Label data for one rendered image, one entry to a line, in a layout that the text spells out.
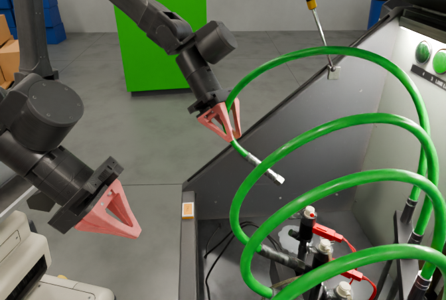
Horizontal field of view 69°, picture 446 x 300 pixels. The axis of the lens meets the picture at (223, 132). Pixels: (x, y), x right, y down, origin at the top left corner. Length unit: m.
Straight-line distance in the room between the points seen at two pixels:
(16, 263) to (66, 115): 0.81
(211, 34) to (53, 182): 0.39
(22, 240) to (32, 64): 0.53
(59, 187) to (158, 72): 3.48
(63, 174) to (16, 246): 0.76
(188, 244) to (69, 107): 0.54
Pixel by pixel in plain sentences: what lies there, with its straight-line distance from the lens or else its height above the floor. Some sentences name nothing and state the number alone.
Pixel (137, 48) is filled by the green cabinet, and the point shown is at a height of 0.58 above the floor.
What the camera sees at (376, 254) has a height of 1.32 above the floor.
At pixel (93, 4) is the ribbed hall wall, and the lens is 7.29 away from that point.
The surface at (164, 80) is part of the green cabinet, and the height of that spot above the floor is 0.19.
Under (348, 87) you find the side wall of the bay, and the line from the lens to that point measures 0.91.
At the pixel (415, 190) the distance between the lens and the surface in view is 0.71.
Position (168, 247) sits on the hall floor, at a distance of 2.10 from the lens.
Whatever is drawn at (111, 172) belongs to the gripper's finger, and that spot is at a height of 1.33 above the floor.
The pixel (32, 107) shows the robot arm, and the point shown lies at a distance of 0.38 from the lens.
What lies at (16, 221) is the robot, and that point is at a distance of 1.14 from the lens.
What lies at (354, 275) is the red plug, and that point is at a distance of 0.62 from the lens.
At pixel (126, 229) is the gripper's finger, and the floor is 1.26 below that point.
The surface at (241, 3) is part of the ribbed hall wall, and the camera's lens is 6.95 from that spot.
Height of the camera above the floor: 1.58
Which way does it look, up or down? 30 degrees down
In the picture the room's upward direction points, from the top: straight up
